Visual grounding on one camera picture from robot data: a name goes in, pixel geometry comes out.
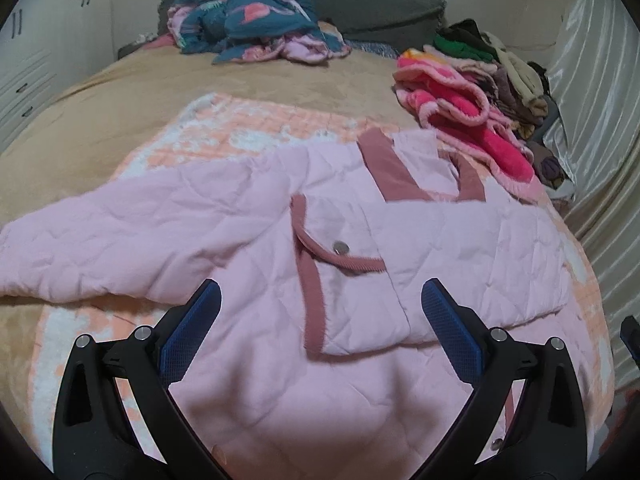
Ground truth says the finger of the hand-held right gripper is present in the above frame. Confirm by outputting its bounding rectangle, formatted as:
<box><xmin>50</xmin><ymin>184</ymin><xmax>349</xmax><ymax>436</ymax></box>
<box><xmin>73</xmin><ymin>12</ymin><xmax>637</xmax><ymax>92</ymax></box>
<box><xmin>619</xmin><ymin>316</ymin><xmax>640</xmax><ymax>362</ymax></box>

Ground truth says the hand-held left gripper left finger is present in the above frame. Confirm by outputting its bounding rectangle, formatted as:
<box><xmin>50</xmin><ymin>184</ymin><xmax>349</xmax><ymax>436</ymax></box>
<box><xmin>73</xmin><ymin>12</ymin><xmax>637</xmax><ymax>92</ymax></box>
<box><xmin>52</xmin><ymin>279</ymin><xmax>222</xmax><ymax>466</ymax></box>

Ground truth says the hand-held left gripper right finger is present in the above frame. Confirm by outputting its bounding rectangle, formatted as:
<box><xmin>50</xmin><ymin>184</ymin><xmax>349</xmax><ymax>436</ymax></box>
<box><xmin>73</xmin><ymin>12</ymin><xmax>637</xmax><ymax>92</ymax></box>
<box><xmin>421</xmin><ymin>279</ymin><xmax>610</xmax><ymax>480</ymax></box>

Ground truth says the pink quilted jacket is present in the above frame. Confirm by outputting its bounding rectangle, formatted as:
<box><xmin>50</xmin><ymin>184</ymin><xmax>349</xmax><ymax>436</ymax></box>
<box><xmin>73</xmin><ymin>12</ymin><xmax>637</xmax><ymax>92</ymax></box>
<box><xmin>0</xmin><ymin>127</ymin><xmax>573</xmax><ymax>480</ymax></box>

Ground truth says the pile of folded clothes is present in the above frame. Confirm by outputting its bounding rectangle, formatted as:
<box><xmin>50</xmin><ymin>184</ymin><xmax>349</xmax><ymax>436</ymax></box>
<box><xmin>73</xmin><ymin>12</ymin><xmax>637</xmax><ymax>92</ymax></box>
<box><xmin>432</xmin><ymin>19</ymin><xmax>557</xmax><ymax>139</ymax></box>

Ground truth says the orange and white plaid blanket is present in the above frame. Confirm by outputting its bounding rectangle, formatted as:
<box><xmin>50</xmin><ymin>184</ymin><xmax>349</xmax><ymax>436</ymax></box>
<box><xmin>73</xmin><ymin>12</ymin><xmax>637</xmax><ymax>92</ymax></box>
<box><xmin>30</xmin><ymin>92</ymin><xmax>617</xmax><ymax>461</ymax></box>

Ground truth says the hot pink fleece garment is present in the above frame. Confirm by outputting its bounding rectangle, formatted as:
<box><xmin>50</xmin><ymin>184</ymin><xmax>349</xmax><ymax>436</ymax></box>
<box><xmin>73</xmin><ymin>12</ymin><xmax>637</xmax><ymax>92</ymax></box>
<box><xmin>392</xmin><ymin>49</ymin><xmax>543</xmax><ymax>192</ymax></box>

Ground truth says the white satin curtain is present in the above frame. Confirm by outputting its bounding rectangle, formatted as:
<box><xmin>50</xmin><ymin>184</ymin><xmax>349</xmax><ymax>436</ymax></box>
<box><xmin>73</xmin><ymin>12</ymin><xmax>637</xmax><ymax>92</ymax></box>
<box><xmin>542</xmin><ymin>0</ymin><xmax>640</xmax><ymax>391</ymax></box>

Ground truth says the tan bed sheet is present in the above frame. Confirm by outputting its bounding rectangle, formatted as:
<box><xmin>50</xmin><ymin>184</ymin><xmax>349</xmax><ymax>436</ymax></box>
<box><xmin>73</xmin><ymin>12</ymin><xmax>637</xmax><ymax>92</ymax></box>
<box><xmin>0</xmin><ymin>35</ymin><xmax>416</xmax><ymax>431</ymax></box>

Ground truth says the blue flamingo print garment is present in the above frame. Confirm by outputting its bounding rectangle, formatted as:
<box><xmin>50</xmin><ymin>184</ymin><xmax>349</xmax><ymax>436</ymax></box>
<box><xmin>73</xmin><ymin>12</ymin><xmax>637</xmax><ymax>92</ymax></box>
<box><xmin>167</xmin><ymin>0</ymin><xmax>353</xmax><ymax>65</ymax></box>

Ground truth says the white wardrobe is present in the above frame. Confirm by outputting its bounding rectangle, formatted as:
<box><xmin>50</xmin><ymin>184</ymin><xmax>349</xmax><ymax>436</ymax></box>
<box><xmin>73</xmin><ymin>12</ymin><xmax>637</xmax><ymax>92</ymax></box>
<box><xmin>0</xmin><ymin>0</ymin><xmax>126</xmax><ymax>147</ymax></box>

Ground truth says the grey headboard cushion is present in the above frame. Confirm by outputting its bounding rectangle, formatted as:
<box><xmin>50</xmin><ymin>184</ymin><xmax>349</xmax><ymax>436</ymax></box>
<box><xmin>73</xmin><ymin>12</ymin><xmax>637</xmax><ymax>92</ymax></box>
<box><xmin>157</xmin><ymin>0</ymin><xmax>447</xmax><ymax>49</ymax></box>

